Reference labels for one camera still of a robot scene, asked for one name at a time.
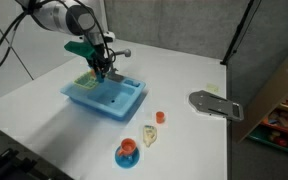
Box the pale yellow sticky note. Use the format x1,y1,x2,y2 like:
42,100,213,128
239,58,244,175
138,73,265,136
206,83,220,94

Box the light blue toy sink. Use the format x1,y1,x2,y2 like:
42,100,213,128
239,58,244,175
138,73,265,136
60,73,147,122

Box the gray toy faucet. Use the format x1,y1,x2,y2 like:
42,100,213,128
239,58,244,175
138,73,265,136
108,48,132,83

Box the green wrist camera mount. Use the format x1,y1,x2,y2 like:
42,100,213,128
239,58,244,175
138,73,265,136
63,40,97,62

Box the shelf with colourful toys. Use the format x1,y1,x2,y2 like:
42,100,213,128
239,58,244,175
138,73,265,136
247,83,288,158

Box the orange toy mug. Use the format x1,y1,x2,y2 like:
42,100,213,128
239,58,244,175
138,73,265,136
118,138,138,158

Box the black equipment frame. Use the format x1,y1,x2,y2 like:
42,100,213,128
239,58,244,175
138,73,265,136
0,119,75,180

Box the black tripod pole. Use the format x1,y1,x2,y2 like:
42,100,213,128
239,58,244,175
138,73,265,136
220,0,262,66

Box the yellow toy dish rack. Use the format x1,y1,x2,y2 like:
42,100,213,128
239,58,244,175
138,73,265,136
73,71,100,91

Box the blue toy saucer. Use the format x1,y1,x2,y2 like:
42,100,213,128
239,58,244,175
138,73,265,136
114,145,141,169

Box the small orange toy cup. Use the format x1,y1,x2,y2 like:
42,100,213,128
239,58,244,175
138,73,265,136
155,111,166,125

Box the brown cardboard board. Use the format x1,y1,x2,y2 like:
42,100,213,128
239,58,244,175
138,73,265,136
232,56,288,144

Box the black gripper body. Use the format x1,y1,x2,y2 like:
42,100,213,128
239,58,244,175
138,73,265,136
85,41,117,69

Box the gray metal mounting plate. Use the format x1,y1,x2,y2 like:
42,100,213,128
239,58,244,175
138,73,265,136
188,89,245,123

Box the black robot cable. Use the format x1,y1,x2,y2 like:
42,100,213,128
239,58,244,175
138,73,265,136
0,8,32,64
0,19,20,80

